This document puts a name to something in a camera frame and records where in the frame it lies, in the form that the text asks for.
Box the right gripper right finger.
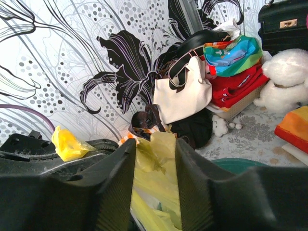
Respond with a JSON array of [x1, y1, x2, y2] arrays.
[[175, 139, 308, 231]]

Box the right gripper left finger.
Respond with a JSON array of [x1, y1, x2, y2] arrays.
[[0, 139, 136, 231]]

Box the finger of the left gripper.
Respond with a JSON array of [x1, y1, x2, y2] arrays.
[[0, 134, 118, 176]]

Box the yellow plastic trash bag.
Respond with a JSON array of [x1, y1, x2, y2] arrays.
[[51, 132, 181, 231]]

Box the teal plastic trash bin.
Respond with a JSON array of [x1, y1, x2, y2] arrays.
[[211, 158, 266, 175]]

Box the rainbow striped bag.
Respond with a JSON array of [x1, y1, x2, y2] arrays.
[[274, 105, 308, 153]]

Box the cream canvas tote bag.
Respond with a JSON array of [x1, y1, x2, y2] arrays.
[[153, 56, 212, 125]]

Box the colourful printed bag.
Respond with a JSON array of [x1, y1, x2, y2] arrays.
[[203, 35, 263, 77]]

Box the orange checkered cloth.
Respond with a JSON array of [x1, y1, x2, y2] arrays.
[[120, 127, 169, 145]]

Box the brown patterned handbag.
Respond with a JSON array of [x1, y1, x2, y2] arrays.
[[128, 104, 166, 141]]

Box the red cloth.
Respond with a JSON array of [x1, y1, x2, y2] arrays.
[[210, 64, 268, 108]]

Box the cream plush sheep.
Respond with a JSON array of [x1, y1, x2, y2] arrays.
[[254, 49, 308, 114]]

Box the black leather handbag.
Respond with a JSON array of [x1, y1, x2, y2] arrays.
[[258, 0, 308, 53]]

